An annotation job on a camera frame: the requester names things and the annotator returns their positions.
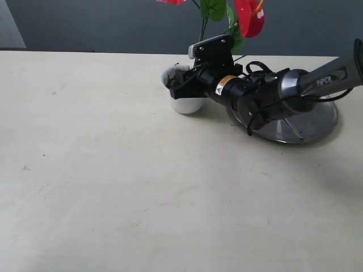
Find round stainless steel plate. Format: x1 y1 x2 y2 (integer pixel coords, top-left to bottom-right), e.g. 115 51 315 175
226 95 339 145

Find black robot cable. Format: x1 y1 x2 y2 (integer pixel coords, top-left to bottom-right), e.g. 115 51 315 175
243 61 355 137

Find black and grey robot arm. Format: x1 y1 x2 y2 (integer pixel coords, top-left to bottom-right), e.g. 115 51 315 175
166 35 362 135

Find artificial red anthurium plant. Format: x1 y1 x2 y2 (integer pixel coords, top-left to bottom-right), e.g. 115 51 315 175
155 0 266 69

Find stainless steel spoon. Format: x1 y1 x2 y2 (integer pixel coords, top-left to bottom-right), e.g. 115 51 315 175
284 119 304 142

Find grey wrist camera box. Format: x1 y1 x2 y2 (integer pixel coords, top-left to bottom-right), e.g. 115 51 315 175
187 34 234 75

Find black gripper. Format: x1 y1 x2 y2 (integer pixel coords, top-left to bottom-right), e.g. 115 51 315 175
170 64 255 105

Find white plastic flower pot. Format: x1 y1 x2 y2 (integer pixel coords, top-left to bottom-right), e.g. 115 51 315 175
160 62 205 115

